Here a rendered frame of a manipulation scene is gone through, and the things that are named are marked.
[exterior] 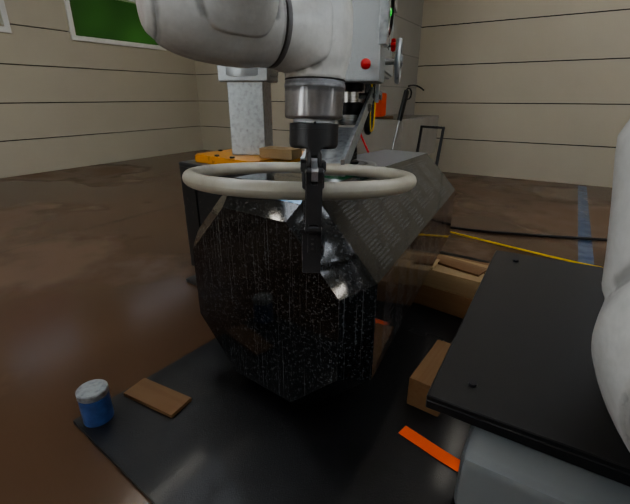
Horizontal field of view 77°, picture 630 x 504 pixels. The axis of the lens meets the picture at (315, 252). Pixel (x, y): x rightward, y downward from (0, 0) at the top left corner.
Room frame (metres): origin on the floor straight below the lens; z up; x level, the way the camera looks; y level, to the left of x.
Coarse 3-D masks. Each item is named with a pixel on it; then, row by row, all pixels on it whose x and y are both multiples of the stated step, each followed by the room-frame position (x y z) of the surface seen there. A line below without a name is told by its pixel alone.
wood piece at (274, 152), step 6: (264, 150) 2.10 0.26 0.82; (270, 150) 2.08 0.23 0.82; (276, 150) 2.06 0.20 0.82; (282, 150) 2.04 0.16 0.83; (288, 150) 2.02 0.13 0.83; (294, 150) 2.04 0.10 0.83; (300, 150) 2.09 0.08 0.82; (264, 156) 2.10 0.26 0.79; (270, 156) 2.08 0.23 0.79; (276, 156) 2.06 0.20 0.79; (282, 156) 2.04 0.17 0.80; (288, 156) 2.02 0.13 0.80; (294, 156) 2.04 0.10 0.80; (300, 156) 2.09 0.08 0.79
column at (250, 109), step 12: (228, 84) 2.21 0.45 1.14; (240, 84) 2.21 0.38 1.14; (252, 84) 2.20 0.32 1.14; (264, 84) 2.23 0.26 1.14; (228, 96) 2.22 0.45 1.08; (240, 96) 2.21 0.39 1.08; (252, 96) 2.20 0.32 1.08; (264, 96) 2.22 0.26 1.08; (240, 108) 2.21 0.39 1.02; (252, 108) 2.20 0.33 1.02; (264, 108) 2.21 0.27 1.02; (240, 120) 2.21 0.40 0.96; (252, 120) 2.20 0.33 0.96; (264, 120) 2.20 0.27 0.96; (240, 132) 2.21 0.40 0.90; (252, 132) 2.20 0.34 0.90; (264, 132) 2.19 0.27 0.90; (240, 144) 2.21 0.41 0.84; (252, 144) 2.20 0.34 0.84; (264, 144) 2.19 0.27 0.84
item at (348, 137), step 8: (360, 96) 1.67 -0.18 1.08; (368, 96) 1.57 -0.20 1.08; (368, 104) 1.52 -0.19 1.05; (360, 112) 1.40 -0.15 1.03; (368, 112) 1.54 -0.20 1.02; (360, 120) 1.33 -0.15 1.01; (344, 128) 1.39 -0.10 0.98; (352, 128) 1.39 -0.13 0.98; (360, 128) 1.34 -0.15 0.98; (344, 136) 1.32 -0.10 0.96; (352, 136) 1.20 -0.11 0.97; (344, 144) 1.26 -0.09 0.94; (352, 144) 1.17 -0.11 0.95; (304, 152) 1.11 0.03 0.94; (328, 152) 1.21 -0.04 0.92; (336, 152) 1.21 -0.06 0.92; (344, 152) 1.09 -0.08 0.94; (352, 152) 1.18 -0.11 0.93; (328, 160) 1.15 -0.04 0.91; (336, 160) 1.15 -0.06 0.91; (344, 160) 1.05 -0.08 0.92; (344, 176) 1.06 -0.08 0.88
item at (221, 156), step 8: (208, 152) 2.32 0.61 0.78; (216, 152) 2.32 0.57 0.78; (224, 152) 2.32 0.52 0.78; (200, 160) 2.20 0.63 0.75; (208, 160) 2.16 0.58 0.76; (216, 160) 2.12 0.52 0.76; (224, 160) 2.08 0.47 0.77; (232, 160) 2.04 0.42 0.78; (240, 160) 2.01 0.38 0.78; (248, 160) 2.01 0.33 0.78; (256, 160) 2.01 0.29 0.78; (264, 160) 2.02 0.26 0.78; (272, 160) 2.07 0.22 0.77; (280, 160) 2.11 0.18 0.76; (288, 160) 2.17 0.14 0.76; (296, 160) 2.22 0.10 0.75
